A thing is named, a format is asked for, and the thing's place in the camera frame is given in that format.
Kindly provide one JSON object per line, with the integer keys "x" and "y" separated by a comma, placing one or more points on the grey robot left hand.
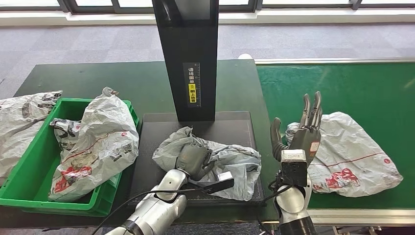
{"x": 194, "y": 160}

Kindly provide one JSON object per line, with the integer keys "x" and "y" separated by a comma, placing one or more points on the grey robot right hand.
{"x": 308, "y": 142}

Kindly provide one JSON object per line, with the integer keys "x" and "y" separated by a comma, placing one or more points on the plain grey parcel bag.
{"x": 233, "y": 162}

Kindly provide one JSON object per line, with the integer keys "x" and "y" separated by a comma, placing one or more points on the white parcel red building print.
{"x": 350, "y": 146}

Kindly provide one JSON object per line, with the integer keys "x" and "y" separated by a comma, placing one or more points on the white parcel black red print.
{"x": 103, "y": 136}

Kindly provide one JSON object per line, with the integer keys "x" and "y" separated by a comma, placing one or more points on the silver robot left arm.
{"x": 155, "y": 211}

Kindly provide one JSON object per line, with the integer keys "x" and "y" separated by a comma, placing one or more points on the green conveyor belt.
{"x": 324, "y": 90}

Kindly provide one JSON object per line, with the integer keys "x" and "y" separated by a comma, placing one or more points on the white round conveyor cap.
{"x": 245, "y": 56}

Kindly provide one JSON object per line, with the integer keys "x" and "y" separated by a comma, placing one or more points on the black inbound scanner machine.
{"x": 194, "y": 39}

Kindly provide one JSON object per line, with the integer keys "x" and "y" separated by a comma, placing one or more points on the white black-print parcel bag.
{"x": 13, "y": 136}

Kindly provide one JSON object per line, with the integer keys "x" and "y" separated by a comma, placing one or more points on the black yellow instruction label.
{"x": 191, "y": 93}

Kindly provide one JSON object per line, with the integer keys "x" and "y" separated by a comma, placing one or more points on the white window sill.
{"x": 291, "y": 16}

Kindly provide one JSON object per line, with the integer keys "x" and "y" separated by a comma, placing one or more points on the green plastic crate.
{"x": 26, "y": 191}

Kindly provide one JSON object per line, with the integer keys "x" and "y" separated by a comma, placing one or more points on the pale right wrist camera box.
{"x": 293, "y": 168}

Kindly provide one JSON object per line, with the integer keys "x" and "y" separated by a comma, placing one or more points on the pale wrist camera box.
{"x": 214, "y": 186}
{"x": 293, "y": 168}

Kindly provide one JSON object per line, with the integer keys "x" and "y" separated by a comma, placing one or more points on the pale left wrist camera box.
{"x": 214, "y": 186}

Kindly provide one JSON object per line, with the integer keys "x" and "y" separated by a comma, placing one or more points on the dark window frame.
{"x": 97, "y": 9}

